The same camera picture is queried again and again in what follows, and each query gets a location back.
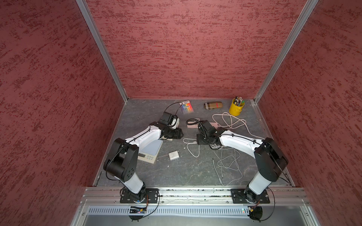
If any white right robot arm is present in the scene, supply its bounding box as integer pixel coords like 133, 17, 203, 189
194, 120, 289, 200

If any pink power strip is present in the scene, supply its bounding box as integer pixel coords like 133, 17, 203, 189
187, 122, 219, 129

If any rainbow highlighter pack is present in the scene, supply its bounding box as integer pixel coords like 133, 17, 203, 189
181, 100, 194, 114

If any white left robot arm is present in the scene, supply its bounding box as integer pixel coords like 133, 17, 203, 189
103, 112, 183, 200

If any aluminium corner post right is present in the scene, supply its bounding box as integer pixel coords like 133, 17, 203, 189
254, 0, 319, 105

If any plaid brown glasses case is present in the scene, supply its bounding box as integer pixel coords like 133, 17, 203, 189
204, 101, 223, 110

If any small white charger block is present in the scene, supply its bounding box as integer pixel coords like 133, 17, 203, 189
169, 151, 180, 161

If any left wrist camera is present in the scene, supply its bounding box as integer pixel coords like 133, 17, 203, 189
168, 116, 180, 129

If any aluminium corner post left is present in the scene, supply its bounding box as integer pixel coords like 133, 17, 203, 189
76, 0, 129, 103

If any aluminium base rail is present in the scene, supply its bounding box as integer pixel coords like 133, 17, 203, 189
71, 186, 320, 226

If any white electronic scale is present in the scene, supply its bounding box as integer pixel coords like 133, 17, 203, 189
138, 140, 163, 164

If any white usb charging cable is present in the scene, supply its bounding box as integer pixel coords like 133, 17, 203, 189
182, 137, 204, 158

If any yellow metal pencil bucket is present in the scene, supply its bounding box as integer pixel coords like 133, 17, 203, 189
229, 99, 245, 116

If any aluminium corner post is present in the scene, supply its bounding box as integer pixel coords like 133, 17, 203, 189
254, 0, 319, 105
76, 0, 129, 103

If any pink power strip cord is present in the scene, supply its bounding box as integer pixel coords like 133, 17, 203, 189
212, 111, 281, 152

